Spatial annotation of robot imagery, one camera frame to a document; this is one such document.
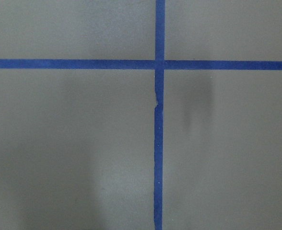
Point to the blue tape grid line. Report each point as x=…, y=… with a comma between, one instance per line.
x=59, y=64
x=158, y=143

